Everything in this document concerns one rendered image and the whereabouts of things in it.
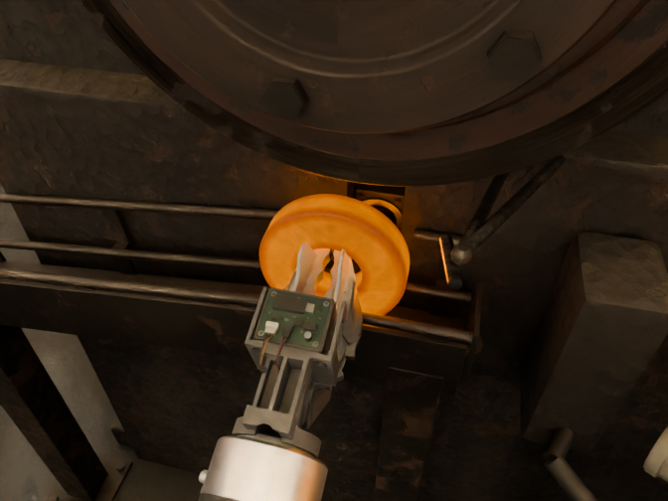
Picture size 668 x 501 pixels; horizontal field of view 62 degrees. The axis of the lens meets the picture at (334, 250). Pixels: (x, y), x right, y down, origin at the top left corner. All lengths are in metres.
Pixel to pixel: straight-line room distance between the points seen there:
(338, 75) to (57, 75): 0.45
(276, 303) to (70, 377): 1.11
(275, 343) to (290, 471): 0.10
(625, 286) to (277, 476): 0.33
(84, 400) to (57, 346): 0.20
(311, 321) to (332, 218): 0.11
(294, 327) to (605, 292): 0.26
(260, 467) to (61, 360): 1.19
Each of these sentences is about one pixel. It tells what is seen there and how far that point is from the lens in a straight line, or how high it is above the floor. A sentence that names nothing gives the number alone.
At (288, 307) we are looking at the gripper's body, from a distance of 0.45.
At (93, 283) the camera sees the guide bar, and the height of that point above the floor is 0.69.
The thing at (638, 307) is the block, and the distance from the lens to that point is 0.53.
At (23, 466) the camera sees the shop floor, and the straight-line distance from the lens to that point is 1.43.
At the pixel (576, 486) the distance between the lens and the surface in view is 0.65.
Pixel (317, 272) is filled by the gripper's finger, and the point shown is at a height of 0.77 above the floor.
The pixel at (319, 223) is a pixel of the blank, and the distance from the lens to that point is 0.52.
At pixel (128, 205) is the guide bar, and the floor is 0.74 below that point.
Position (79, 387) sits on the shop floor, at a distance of 1.50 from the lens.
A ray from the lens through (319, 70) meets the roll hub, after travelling 0.32.
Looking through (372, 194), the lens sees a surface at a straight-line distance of 0.62.
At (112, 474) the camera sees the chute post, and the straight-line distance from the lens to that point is 1.34.
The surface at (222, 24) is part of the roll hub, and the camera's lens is 0.32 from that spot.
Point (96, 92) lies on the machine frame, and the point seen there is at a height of 0.87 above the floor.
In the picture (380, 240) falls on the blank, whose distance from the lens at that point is 0.52.
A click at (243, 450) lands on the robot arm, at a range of 0.43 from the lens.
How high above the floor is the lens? 1.14
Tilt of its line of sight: 43 degrees down
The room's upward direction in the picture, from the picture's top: straight up
